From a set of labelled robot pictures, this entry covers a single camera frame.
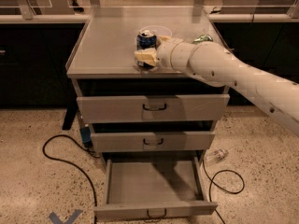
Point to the grey bottom drawer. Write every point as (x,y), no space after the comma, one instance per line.
(153,188)

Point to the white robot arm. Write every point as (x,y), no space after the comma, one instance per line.
(216,66)

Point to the grey drawer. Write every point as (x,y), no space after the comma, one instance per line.
(108,109)
(153,188)
(135,142)

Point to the grey middle drawer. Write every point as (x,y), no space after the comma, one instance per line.
(135,142)

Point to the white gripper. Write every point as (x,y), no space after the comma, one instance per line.
(164,56)

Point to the clear plastic bottle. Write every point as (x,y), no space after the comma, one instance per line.
(216,156)

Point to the grey top drawer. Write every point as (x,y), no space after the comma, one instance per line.
(108,109)

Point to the blue power adapter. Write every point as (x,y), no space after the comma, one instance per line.
(86,136)

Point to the white ceramic bowl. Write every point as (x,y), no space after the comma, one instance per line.
(155,30)

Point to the blue pepsi can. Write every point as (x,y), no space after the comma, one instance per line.
(145,43)

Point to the grey metal drawer cabinet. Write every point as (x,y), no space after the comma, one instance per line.
(104,65)

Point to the dark right counter cabinet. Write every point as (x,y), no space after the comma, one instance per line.
(270,46)

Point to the green soda can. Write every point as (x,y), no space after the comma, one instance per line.
(203,38)

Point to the dark counter cabinet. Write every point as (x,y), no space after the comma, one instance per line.
(32,63)
(270,46)

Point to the dark left counter cabinet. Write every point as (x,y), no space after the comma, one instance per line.
(32,63)

